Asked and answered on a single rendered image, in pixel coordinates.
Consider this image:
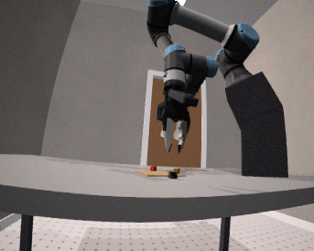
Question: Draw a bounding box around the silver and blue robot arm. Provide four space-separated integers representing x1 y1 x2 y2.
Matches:
146 0 259 107

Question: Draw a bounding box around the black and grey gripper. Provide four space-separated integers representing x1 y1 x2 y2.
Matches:
157 82 190 153

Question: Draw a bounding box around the black die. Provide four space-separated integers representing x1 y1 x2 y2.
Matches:
168 171 178 179

